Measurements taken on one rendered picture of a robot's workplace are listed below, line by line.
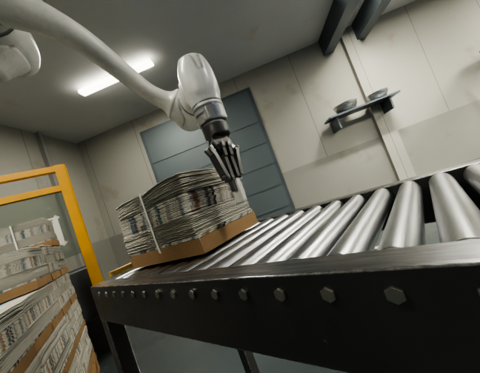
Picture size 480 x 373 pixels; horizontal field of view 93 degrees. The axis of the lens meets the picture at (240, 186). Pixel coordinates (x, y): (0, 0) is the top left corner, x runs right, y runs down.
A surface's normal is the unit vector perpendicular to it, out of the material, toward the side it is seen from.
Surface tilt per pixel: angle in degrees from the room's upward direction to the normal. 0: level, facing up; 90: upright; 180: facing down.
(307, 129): 90
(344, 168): 90
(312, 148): 90
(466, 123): 90
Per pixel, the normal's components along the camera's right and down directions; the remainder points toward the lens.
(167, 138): -0.10, -0.02
